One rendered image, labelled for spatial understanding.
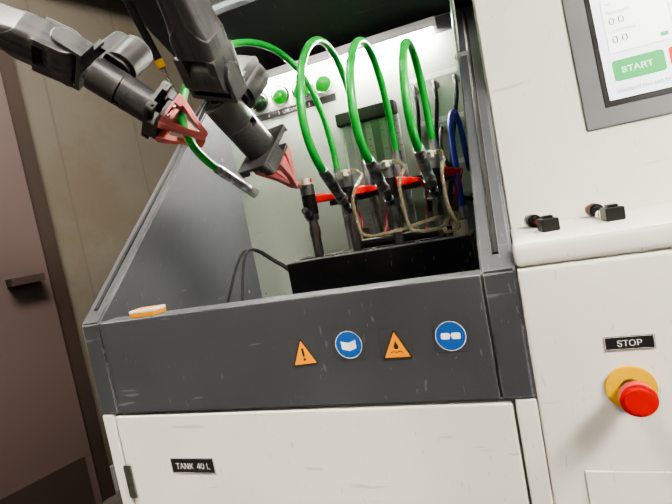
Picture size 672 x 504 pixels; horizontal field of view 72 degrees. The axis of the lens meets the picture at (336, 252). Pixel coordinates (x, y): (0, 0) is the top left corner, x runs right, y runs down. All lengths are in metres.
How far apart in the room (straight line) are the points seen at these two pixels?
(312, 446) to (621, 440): 0.39
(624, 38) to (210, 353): 0.80
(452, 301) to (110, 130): 2.26
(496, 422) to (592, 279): 0.21
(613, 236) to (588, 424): 0.22
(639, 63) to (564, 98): 0.11
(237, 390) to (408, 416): 0.26
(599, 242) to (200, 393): 0.59
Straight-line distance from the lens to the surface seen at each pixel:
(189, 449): 0.85
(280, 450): 0.76
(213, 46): 0.71
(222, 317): 0.72
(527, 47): 0.90
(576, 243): 0.59
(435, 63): 1.16
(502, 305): 0.60
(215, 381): 0.77
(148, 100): 0.86
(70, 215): 2.46
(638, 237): 0.60
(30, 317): 2.30
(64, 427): 2.40
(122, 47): 0.93
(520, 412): 0.64
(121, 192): 2.59
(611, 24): 0.91
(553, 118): 0.85
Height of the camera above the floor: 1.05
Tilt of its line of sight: 4 degrees down
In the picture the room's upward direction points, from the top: 11 degrees counter-clockwise
